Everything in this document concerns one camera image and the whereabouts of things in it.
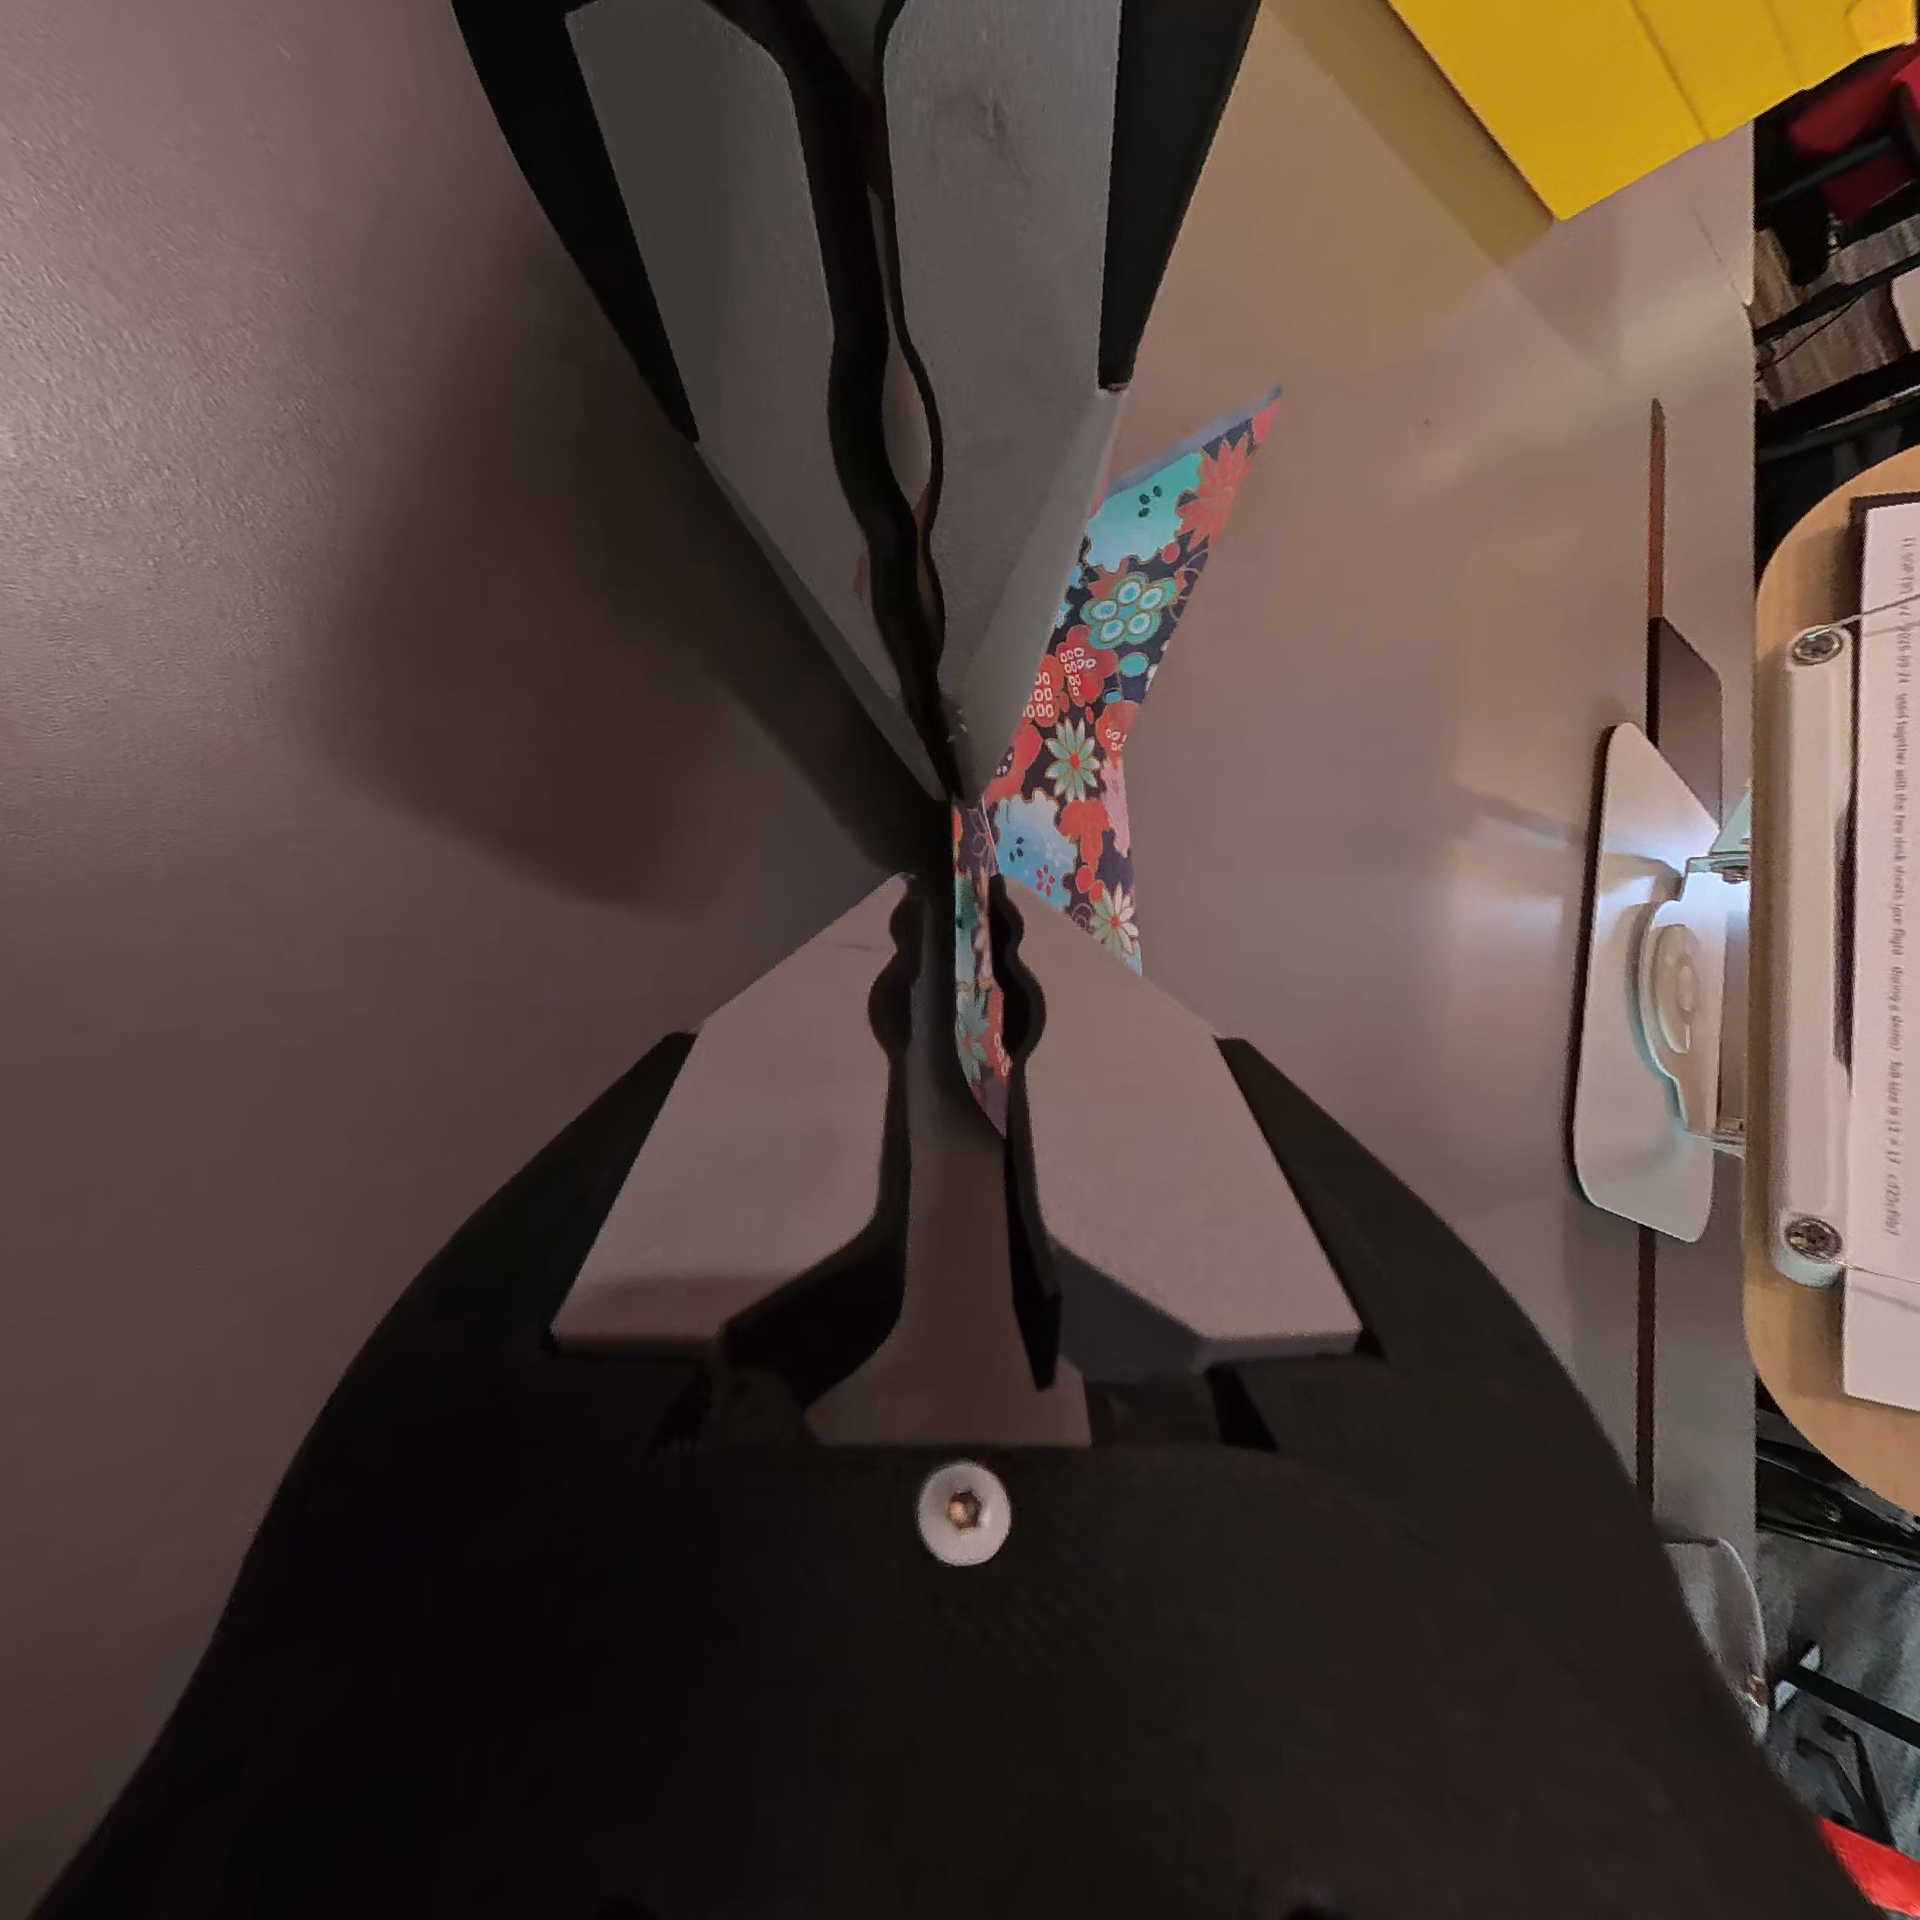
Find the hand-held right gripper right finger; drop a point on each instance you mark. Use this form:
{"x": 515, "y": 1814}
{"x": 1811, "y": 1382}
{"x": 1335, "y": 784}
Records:
{"x": 1185, "y": 1185}

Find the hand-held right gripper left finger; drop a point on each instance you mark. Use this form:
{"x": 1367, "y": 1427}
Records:
{"x": 736, "y": 1185}

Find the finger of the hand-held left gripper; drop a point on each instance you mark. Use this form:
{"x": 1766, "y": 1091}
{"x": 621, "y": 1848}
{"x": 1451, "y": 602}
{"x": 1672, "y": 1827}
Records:
{"x": 1005, "y": 226}
{"x": 706, "y": 226}

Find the floral origami paper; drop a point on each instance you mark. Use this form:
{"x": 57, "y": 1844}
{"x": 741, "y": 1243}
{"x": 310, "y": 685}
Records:
{"x": 1095, "y": 720}

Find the yellow box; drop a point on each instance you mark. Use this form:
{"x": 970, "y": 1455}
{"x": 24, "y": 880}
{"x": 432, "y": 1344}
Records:
{"x": 1622, "y": 91}

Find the printed instruction sheet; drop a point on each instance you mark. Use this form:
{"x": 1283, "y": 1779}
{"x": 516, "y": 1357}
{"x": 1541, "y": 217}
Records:
{"x": 1893, "y": 900}

